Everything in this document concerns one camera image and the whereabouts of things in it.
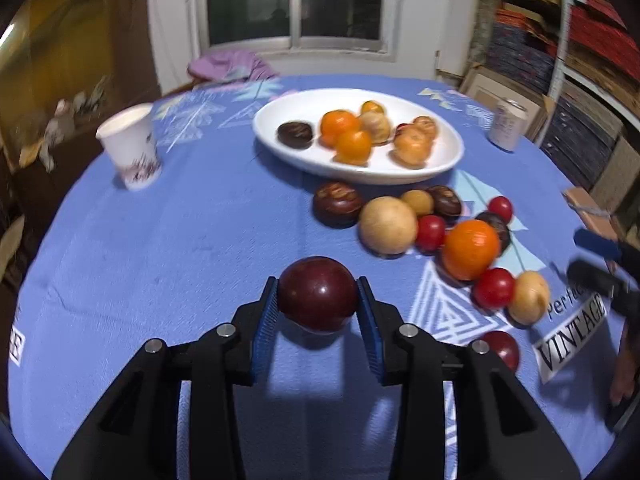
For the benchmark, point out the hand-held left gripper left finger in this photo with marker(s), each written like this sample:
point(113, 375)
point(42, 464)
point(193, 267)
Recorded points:
point(265, 330)

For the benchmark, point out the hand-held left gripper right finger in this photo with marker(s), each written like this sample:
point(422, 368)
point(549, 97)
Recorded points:
point(372, 330)

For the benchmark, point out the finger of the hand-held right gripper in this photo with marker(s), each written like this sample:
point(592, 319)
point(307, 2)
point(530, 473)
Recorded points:
point(595, 242)
point(590, 275)

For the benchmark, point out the dark red plum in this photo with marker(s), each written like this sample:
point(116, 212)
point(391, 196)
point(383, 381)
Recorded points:
point(505, 350)
point(317, 292)

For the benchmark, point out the dark brown water chestnut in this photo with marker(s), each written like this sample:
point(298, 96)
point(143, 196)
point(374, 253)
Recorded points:
point(444, 202)
point(502, 235)
point(337, 204)
point(295, 135)

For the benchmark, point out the orange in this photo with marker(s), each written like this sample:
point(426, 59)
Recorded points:
point(337, 122)
point(353, 147)
point(471, 249)
point(372, 107)

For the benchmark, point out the small beige round fruit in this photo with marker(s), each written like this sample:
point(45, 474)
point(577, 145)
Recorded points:
point(417, 201)

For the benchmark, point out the speckled tan round fruit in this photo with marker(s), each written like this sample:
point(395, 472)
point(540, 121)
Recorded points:
point(425, 126)
point(379, 127)
point(412, 149)

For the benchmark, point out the white oval plate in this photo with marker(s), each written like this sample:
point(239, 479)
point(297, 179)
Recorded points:
point(310, 102)

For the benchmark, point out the person's right hand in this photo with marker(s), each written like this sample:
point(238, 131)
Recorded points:
point(622, 367)

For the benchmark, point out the brown leather case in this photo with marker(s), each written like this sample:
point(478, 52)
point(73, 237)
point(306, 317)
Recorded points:
point(582, 200)

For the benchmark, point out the white beverage can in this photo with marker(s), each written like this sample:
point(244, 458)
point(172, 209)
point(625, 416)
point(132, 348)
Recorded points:
point(507, 127)

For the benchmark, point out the white metal shelf rack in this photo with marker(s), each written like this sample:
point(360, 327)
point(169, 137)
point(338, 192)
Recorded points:
point(559, 35)

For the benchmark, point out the shelf of patterned boxes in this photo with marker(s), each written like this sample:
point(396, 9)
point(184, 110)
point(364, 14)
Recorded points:
point(590, 25)

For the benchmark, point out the white printed paper cup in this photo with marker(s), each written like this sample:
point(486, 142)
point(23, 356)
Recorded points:
point(130, 145)

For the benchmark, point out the mottled picture panel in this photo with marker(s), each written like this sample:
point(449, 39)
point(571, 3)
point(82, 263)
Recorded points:
point(482, 20)

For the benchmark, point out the white panel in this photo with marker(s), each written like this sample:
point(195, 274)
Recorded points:
point(447, 20)

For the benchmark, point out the purple cloth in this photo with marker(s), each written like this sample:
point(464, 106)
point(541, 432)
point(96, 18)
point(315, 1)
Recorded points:
point(225, 65)

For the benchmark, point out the pale hand fan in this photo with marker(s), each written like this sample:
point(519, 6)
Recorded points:
point(10, 242)

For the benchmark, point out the pale cloth rag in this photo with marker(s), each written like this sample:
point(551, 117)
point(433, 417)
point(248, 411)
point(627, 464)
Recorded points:
point(52, 127)

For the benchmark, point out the white framed window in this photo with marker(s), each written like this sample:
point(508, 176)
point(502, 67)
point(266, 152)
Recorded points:
point(250, 0)

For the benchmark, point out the wooden glass cabinet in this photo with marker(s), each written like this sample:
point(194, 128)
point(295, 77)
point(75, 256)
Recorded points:
point(60, 35)

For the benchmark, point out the wooden picture frame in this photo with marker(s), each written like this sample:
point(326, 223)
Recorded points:
point(482, 90)

